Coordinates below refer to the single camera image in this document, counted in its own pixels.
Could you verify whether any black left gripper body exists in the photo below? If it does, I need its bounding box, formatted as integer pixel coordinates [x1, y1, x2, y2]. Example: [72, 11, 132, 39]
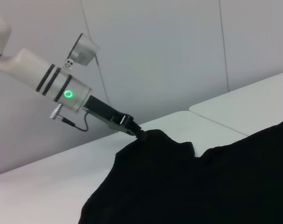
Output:
[82, 95, 135, 136]

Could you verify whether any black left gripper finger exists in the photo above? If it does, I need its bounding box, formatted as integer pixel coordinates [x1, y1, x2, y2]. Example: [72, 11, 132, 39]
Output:
[128, 115, 148, 141]
[118, 127, 140, 140]

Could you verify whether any black shirt with FREE print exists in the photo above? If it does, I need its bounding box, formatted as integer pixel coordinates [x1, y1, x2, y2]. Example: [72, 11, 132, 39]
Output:
[77, 118, 283, 224]

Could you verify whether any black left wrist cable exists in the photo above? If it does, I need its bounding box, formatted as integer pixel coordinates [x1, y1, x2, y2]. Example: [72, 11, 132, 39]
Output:
[49, 104, 90, 133]

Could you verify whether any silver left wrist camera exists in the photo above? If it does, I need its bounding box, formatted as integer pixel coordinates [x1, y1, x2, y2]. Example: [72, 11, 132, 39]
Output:
[63, 33, 100, 69]

